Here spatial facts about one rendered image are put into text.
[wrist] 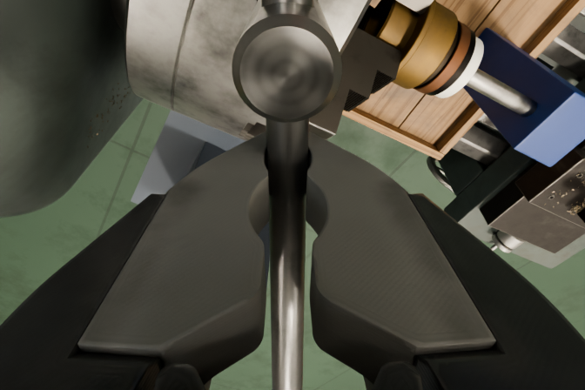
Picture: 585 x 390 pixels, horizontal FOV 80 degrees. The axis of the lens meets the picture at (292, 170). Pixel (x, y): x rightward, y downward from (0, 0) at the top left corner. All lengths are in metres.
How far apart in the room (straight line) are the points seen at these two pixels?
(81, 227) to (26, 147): 2.22
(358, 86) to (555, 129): 0.24
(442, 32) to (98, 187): 2.04
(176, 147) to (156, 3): 0.69
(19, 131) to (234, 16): 0.18
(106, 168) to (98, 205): 0.31
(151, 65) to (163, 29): 0.03
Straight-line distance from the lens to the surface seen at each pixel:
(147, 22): 0.24
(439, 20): 0.37
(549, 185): 0.68
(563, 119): 0.48
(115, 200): 2.26
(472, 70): 0.40
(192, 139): 0.87
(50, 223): 2.62
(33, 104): 0.30
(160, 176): 0.97
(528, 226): 0.82
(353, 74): 0.32
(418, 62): 0.36
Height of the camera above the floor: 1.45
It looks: 52 degrees down
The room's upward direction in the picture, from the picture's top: 177 degrees counter-clockwise
